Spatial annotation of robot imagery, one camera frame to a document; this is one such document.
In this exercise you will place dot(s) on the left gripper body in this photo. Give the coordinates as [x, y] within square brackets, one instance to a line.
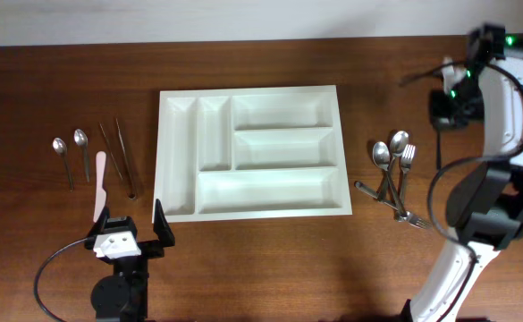
[150, 249]

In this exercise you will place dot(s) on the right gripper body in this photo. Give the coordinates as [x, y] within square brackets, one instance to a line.
[461, 103]

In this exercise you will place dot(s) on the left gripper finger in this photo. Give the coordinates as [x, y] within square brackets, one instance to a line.
[161, 227]
[99, 226]

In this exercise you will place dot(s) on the metal tweezers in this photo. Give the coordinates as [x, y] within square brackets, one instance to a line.
[125, 172]

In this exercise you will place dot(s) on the large spoon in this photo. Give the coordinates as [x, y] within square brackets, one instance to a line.
[399, 141]
[381, 157]

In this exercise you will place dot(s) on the fork black handle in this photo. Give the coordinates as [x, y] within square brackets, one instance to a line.
[438, 150]

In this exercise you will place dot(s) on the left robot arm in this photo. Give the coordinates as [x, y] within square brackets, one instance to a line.
[123, 295]

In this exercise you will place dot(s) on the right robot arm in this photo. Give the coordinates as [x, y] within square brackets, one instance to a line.
[484, 211]

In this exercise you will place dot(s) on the small teaspoon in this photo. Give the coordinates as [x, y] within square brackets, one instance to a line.
[81, 140]
[61, 150]

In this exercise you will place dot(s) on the small teaspoon far left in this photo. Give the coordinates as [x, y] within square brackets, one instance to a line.
[61, 150]

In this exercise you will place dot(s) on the white cutlery tray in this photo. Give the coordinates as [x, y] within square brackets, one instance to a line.
[234, 154]

